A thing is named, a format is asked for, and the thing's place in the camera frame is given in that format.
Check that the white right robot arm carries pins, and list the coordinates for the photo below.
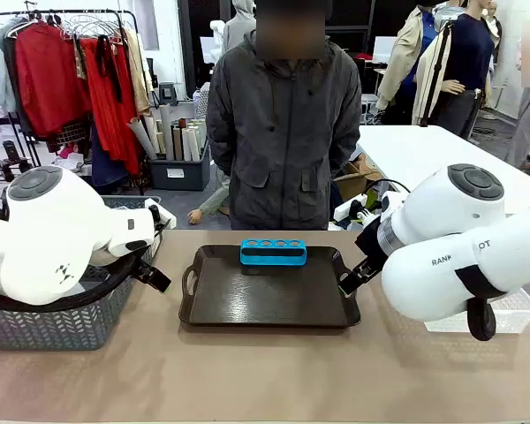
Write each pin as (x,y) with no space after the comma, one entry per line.
(446,274)

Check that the tall grey paper roll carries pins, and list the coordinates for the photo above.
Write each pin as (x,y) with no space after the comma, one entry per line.
(167,132)

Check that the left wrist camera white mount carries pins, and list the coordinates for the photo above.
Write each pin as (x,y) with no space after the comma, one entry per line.
(161,216)

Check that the dark brown serving tray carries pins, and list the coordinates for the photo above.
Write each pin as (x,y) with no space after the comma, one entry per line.
(265,300)

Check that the mannequin in beige coat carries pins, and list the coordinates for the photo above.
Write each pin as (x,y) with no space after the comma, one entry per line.
(406,57)

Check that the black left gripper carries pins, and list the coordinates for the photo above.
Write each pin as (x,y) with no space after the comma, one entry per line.
(141,270)

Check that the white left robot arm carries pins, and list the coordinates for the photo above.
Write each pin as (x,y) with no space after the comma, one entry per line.
(48,229)

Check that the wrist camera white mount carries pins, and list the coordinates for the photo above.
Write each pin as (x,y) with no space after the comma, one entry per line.
(386,205)
(161,216)

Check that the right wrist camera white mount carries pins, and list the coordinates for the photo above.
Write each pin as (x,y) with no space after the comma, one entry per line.
(386,205)

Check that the black metal clothes rack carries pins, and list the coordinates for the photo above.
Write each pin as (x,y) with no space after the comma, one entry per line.
(132,66)

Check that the black camera gear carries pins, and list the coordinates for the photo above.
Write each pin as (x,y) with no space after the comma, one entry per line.
(11,161)

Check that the clothes pile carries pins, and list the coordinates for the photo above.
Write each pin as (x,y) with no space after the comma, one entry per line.
(70,161)

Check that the white table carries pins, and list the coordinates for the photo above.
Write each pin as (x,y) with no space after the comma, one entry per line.
(415,150)

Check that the small grey plastic basket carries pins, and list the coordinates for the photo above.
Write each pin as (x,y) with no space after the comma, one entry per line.
(115,202)

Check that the red jacket on hanger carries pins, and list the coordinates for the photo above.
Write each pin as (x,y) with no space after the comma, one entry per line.
(48,79)

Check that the mannequin in grey hoodie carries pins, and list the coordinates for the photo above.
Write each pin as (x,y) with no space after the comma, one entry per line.
(236,31)

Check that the white paper roll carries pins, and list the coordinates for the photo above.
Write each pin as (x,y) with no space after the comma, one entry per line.
(187,146)

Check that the blue test tube rack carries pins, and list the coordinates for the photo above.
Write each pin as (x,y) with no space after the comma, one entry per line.
(271,264)

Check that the large grey plastic basket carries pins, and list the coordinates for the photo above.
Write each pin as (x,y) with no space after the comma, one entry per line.
(48,329)

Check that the cardboard box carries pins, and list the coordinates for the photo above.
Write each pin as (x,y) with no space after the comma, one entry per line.
(358,174)

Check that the red pleated dress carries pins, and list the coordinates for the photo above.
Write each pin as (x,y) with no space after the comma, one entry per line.
(108,123)

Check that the grey storage bin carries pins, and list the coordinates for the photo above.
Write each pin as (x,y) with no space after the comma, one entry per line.
(181,174)

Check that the grey step stool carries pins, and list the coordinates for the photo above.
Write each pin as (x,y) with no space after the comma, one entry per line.
(168,93)

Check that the beige hanging garment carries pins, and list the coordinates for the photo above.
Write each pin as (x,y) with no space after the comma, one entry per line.
(138,75)

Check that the white power strip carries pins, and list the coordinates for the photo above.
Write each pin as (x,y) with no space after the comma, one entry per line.
(346,207)

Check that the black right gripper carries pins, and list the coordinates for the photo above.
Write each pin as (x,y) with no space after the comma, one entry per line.
(372,243)

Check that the white patterned box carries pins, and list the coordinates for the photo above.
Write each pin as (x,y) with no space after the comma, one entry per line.
(202,101)

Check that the brown paper roll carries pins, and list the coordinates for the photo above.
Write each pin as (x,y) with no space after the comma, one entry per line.
(178,143)

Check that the person in grey jacket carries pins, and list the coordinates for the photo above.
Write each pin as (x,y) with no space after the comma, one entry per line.
(282,132)

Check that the mannequin in navy top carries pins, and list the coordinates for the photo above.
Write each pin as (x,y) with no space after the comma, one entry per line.
(468,57)

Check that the white plastic basket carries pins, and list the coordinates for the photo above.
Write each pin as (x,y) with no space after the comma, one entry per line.
(521,309)

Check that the leaning grey paper roll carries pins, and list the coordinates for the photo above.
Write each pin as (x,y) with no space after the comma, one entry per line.
(142,139)

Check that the lime green stool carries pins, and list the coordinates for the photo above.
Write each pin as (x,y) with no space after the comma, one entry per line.
(373,199)

